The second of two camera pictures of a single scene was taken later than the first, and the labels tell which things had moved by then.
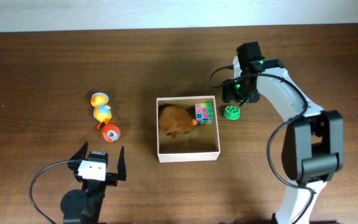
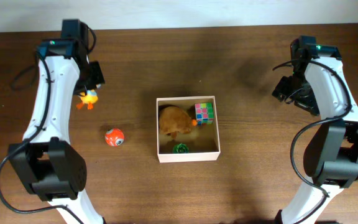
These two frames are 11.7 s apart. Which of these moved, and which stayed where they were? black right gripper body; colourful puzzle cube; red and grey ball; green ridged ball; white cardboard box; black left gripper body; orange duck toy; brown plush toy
Moved: green ridged ball; black left gripper body; red and grey ball; black right gripper body; orange duck toy
Stayed: brown plush toy; white cardboard box; colourful puzzle cube
